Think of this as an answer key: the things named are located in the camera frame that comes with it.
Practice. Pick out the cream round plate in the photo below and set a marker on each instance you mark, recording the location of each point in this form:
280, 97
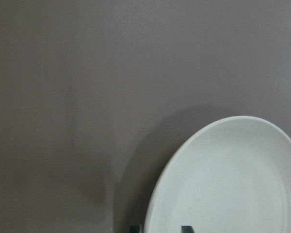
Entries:
232, 176

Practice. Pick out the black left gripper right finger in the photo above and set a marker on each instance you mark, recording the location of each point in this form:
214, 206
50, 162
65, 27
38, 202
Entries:
187, 229

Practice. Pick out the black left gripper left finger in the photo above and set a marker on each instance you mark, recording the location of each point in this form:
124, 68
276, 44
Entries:
136, 229

